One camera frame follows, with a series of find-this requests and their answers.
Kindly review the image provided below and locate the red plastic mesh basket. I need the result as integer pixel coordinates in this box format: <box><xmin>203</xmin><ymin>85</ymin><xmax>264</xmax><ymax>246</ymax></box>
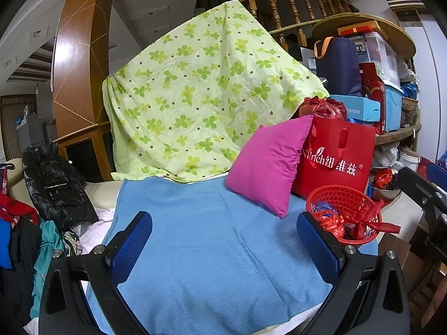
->
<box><xmin>306</xmin><ymin>185</ymin><xmax>383</xmax><ymax>245</ymax></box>

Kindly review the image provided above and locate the blue storage bin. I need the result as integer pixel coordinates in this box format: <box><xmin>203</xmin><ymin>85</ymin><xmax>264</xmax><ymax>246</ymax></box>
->
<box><xmin>382</xmin><ymin>84</ymin><xmax>404</xmax><ymax>132</ymax></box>

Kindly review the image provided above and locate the white bed sheet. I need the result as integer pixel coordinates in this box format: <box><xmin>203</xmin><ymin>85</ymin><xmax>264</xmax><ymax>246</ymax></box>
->
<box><xmin>23</xmin><ymin>207</ymin><xmax>350</xmax><ymax>335</ymax></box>

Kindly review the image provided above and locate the red garment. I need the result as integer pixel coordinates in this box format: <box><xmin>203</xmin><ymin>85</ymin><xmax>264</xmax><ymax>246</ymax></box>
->
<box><xmin>0</xmin><ymin>192</ymin><xmax>40</xmax><ymax>226</ymax></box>

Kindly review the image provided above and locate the navy bag with orange handle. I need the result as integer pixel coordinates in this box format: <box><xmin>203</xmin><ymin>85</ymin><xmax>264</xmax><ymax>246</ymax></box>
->
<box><xmin>313</xmin><ymin>37</ymin><xmax>363</xmax><ymax>96</ymax></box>

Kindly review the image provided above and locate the crumpled red plastic bag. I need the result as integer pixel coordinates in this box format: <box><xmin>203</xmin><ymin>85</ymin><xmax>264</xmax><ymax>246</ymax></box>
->
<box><xmin>298</xmin><ymin>97</ymin><xmax>349</xmax><ymax>121</ymax></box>

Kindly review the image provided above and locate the metal bowl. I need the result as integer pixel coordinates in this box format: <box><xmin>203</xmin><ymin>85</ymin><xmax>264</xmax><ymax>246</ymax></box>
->
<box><xmin>369</xmin><ymin>181</ymin><xmax>401</xmax><ymax>201</ymax></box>

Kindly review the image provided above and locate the blue plastic bags bundle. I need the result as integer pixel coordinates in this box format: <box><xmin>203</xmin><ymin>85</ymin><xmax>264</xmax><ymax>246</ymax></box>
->
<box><xmin>401</xmin><ymin>82</ymin><xmax>419</xmax><ymax>100</ymax></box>

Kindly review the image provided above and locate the green clover print quilt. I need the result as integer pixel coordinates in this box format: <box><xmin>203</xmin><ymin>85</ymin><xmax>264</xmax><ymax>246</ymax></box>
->
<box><xmin>102</xmin><ymin>0</ymin><xmax>329</xmax><ymax>184</ymax></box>

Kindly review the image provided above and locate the round wooden shelf unit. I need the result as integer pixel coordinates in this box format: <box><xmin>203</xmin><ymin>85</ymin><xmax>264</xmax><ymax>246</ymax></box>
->
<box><xmin>312</xmin><ymin>14</ymin><xmax>423</xmax><ymax>147</ymax></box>

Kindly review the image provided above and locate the black garment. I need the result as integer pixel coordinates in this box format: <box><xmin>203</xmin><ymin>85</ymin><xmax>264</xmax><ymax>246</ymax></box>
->
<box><xmin>0</xmin><ymin>218</ymin><xmax>44</xmax><ymax>327</ymax></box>

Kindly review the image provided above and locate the red tote bag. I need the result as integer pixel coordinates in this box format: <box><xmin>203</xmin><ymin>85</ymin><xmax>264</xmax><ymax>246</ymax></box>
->
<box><xmin>291</xmin><ymin>116</ymin><xmax>377</xmax><ymax>199</ymax></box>

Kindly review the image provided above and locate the red gift bag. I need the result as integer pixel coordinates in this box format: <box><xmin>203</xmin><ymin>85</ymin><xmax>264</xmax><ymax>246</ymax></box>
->
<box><xmin>359</xmin><ymin>62</ymin><xmax>386</xmax><ymax>135</ymax></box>

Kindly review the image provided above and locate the teal garment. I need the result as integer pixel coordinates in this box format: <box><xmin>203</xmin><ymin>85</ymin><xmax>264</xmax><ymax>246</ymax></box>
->
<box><xmin>30</xmin><ymin>219</ymin><xmax>67</xmax><ymax>319</ymax></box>

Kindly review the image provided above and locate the wooden stair railing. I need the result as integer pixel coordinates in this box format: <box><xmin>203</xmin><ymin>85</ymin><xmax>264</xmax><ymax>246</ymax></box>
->
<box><xmin>239</xmin><ymin>0</ymin><xmax>360</xmax><ymax>53</ymax></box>

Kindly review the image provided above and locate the light blue cardboard box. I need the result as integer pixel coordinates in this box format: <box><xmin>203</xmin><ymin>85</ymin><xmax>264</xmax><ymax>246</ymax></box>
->
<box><xmin>329</xmin><ymin>94</ymin><xmax>381</xmax><ymax>123</ymax></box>

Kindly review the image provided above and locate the magenta pillow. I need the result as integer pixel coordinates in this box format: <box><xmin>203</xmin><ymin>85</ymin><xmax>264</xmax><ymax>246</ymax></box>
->
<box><xmin>225</xmin><ymin>114</ymin><xmax>314</xmax><ymax>219</ymax></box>

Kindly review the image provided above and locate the grey white plastic bag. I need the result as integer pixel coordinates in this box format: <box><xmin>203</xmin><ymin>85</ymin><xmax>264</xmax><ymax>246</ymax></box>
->
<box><xmin>375</xmin><ymin>145</ymin><xmax>399</xmax><ymax>168</ymax></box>

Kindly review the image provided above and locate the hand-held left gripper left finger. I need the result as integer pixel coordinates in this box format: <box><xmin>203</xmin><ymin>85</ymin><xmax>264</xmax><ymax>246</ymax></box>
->
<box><xmin>38</xmin><ymin>211</ymin><xmax>153</xmax><ymax>335</ymax></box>

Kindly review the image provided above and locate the blue plastic bag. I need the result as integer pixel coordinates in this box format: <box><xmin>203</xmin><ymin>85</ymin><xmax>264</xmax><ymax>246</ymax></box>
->
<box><xmin>313</xmin><ymin>200</ymin><xmax>337</xmax><ymax>215</ymax></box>

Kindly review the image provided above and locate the small red plastic bag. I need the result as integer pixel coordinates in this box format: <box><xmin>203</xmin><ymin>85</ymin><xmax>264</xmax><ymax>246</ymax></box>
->
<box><xmin>315</xmin><ymin>212</ymin><xmax>347</xmax><ymax>240</ymax></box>

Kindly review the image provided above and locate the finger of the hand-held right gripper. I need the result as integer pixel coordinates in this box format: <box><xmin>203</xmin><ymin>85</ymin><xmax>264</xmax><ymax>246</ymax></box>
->
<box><xmin>429</xmin><ymin>162</ymin><xmax>447</xmax><ymax>184</ymax></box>
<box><xmin>396</xmin><ymin>167</ymin><xmax>447</xmax><ymax>224</ymax></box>

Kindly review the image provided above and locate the grey patterned cloth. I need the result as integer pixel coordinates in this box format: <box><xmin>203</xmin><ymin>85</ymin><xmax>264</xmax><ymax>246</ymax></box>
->
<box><xmin>63</xmin><ymin>230</ymin><xmax>84</xmax><ymax>257</ymax></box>

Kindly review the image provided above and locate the clear plastic storage bin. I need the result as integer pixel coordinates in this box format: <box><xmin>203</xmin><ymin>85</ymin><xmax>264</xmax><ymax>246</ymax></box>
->
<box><xmin>347</xmin><ymin>31</ymin><xmax>400</xmax><ymax>86</ymax></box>

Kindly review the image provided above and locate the black puffer jacket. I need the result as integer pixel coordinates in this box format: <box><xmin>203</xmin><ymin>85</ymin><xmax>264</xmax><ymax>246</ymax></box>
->
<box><xmin>22</xmin><ymin>145</ymin><xmax>99</xmax><ymax>231</ymax></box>

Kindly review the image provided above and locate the light blue blanket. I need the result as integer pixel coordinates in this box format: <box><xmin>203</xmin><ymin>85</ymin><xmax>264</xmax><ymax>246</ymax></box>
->
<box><xmin>85</xmin><ymin>174</ymin><xmax>379</xmax><ymax>335</ymax></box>

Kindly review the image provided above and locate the flat orange box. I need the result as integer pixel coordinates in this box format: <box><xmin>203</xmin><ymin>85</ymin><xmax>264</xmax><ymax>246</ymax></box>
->
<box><xmin>339</xmin><ymin>21</ymin><xmax>380</xmax><ymax>38</ymax></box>

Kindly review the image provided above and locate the beige sofa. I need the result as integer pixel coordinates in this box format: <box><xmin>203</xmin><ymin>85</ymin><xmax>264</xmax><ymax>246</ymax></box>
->
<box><xmin>6</xmin><ymin>158</ymin><xmax>123</xmax><ymax>213</ymax></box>

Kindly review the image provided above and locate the wooden cabinet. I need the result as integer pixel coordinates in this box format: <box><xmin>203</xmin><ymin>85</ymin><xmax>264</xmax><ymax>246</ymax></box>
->
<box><xmin>52</xmin><ymin>121</ymin><xmax>116</xmax><ymax>182</ymax></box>

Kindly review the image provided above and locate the white bucket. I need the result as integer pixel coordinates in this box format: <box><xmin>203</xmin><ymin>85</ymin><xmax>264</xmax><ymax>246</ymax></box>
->
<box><xmin>399</xmin><ymin>149</ymin><xmax>422</xmax><ymax>172</ymax></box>

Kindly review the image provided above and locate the red and black plastic bag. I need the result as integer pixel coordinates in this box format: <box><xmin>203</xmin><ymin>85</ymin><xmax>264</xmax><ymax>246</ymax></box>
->
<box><xmin>373</xmin><ymin>167</ymin><xmax>399</xmax><ymax>191</ymax></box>

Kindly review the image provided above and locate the wicker basket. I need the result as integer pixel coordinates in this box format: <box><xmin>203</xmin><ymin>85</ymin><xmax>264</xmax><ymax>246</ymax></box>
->
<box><xmin>401</xmin><ymin>96</ymin><xmax>420</xmax><ymax>113</ymax></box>

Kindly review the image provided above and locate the wooden column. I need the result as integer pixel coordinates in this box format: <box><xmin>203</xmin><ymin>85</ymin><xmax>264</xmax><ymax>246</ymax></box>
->
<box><xmin>51</xmin><ymin>0</ymin><xmax>119</xmax><ymax>138</ymax></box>

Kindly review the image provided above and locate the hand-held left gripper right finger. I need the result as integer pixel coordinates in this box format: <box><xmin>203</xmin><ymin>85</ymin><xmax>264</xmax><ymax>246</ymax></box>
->
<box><xmin>297</xmin><ymin>212</ymin><xmax>411</xmax><ymax>335</ymax></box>

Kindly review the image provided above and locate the grey refrigerator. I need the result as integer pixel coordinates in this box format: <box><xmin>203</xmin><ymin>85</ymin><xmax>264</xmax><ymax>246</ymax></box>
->
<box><xmin>16</xmin><ymin>113</ymin><xmax>47</xmax><ymax>148</ymax></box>

